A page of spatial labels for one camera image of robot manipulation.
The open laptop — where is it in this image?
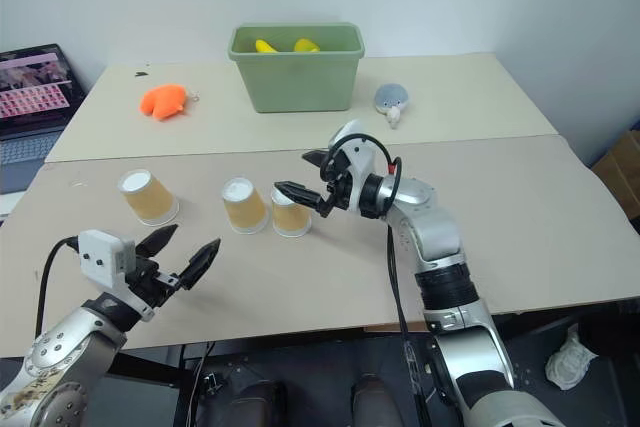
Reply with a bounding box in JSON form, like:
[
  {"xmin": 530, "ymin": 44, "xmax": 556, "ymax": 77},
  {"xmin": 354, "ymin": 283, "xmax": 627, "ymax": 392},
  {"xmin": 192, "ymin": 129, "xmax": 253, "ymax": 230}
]
[{"xmin": 0, "ymin": 43, "xmax": 87, "ymax": 196}]

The orange plush toy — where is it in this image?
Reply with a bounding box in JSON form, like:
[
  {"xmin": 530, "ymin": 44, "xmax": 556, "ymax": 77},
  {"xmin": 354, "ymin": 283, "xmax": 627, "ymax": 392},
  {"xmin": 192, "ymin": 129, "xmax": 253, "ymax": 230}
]
[{"xmin": 138, "ymin": 83, "xmax": 203, "ymax": 122}]

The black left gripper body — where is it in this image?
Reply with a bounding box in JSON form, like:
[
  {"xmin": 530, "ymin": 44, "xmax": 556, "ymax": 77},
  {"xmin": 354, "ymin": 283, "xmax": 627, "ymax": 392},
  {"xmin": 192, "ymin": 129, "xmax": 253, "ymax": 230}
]
[{"xmin": 123, "ymin": 255, "xmax": 182, "ymax": 310}]

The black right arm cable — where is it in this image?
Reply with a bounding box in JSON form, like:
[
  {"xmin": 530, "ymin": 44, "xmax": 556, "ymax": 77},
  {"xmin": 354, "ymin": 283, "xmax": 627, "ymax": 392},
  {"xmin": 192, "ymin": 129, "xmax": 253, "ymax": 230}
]
[{"xmin": 319, "ymin": 132, "xmax": 437, "ymax": 427}]

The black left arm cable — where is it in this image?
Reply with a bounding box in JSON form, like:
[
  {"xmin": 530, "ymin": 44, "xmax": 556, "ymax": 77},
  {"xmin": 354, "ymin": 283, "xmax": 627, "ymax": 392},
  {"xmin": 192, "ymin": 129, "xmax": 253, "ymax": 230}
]
[{"xmin": 33, "ymin": 236, "xmax": 82, "ymax": 339}]

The crumpled white bag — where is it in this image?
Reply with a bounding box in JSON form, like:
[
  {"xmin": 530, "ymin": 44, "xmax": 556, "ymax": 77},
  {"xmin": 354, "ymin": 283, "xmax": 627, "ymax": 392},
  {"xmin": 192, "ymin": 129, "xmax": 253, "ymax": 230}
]
[{"xmin": 543, "ymin": 323, "xmax": 599, "ymax": 392}]

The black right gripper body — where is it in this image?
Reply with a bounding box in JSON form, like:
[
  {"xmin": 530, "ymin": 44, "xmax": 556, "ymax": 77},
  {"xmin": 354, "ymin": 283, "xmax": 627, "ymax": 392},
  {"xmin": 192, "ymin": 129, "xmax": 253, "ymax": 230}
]
[{"xmin": 315, "ymin": 148, "xmax": 352, "ymax": 220}]

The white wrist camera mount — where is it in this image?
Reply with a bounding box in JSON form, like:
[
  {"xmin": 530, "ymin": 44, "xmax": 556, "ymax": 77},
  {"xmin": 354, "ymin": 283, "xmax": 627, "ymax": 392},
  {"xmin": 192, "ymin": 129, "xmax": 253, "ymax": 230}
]
[
  {"xmin": 329, "ymin": 119, "xmax": 377, "ymax": 214},
  {"xmin": 77, "ymin": 229, "xmax": 154, "ymax": 323}
]

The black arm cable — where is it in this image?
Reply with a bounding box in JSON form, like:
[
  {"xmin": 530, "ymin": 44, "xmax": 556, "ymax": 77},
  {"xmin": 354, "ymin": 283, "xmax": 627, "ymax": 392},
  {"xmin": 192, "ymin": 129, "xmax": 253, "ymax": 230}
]
[
  {"xmin": 33, "ymin": 236, "xmax": 82, "ymax": 339},
  {"xmin": 319, "ymin": 132, "xmax": 437, "ymax": 427}
]

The green plastic bin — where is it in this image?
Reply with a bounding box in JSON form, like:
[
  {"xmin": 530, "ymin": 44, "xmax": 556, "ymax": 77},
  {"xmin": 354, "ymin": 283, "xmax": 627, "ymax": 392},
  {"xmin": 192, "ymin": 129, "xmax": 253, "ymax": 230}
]
[{"xmin": 229, "ymin": 22, "xmax": 366, "ymax": 114}]

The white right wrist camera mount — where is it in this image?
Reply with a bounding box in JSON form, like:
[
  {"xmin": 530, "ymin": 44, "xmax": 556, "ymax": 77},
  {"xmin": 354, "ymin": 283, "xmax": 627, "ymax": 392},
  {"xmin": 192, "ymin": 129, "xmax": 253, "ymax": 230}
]
[{"xmin": 329, "ymin": 119, "xmax": 377, "ymax": 214}]

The grey-blue plush toy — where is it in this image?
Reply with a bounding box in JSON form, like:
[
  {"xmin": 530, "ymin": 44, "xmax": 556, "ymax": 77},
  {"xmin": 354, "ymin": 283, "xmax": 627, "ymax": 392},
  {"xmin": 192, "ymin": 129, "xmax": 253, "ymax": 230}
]
[{"xmin": 374, "ymin": 84, "xmax": 413, "ymax": 130}]

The brown paper cup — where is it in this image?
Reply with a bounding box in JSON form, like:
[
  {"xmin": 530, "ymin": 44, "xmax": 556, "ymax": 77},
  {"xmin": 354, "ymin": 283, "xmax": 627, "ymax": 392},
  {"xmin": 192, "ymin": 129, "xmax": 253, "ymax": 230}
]
[
  {"xmin": 117, "ymin": 168, "xmax": 180, "ymax": 227},
  {"xmin": 270, "ymin": 185, "xmax": 313, "ymax": 239},
  {"xmin": 221, "ymin": 176, "xmax": 272, "ymax": 236}
]

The black cable under table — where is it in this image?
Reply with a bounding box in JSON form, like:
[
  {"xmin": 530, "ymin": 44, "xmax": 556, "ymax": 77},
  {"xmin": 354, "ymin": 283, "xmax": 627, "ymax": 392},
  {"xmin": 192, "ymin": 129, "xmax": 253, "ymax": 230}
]
[{"xmin": 182, "ymin": 340, "xmax": 218, "ymax": 427}]

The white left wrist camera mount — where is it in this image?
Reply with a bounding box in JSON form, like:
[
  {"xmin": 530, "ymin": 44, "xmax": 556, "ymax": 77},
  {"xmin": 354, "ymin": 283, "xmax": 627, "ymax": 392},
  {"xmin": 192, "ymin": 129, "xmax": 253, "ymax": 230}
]
[{"xmin": 77, "ymin": 229, "xmax": 154, "ymax": 323}]

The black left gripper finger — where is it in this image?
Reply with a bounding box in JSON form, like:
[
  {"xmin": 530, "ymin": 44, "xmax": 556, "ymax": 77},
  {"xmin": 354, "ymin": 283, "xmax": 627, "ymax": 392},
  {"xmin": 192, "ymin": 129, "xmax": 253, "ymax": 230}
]
[
  {"xmin": 179, "ymin": 237, "xmax": 223, "ymax": 292},
  {"xmin": 135, "ymin": 224, "xmax": 180, "ymax": 261}
]

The cardboard box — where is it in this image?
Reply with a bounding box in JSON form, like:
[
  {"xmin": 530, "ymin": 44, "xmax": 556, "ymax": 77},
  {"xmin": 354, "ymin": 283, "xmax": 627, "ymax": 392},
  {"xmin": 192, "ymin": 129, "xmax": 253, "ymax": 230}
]
[{"xmin": 591, "ymin": 128, "xmax": 640, "ymax": 221}]

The dark rounded shape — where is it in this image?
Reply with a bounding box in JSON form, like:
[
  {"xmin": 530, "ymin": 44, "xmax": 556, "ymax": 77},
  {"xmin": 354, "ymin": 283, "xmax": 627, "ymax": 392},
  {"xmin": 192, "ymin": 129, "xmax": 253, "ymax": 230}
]
[{"xmin": 202, "ymin": 378, "xmax": 287, "ymax": 427}]

